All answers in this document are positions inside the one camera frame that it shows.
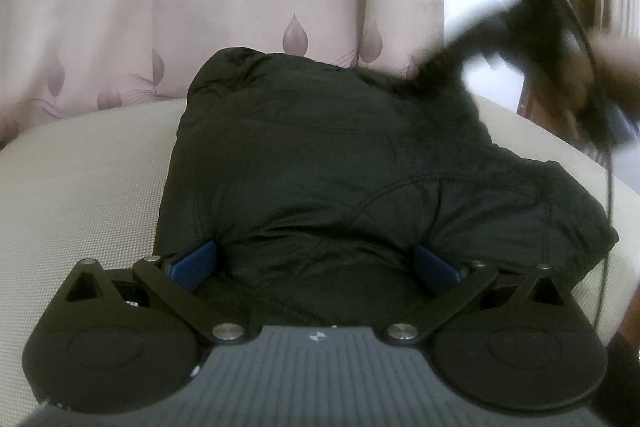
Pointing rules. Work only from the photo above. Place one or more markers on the person's right hand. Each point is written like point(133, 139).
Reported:
point(617, 57)

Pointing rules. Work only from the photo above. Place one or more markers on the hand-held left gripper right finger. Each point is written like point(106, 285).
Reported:
point(437, 269)

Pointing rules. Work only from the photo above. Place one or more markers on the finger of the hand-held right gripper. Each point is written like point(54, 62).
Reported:
point(450, 64)

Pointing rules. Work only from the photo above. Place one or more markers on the black jacket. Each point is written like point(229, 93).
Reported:
point(325, 167)

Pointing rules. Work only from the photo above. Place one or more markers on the leaf printed pink curtain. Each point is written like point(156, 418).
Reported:
point(250, 7)

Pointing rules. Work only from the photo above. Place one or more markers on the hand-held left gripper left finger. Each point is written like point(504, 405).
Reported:
point(192, 264)

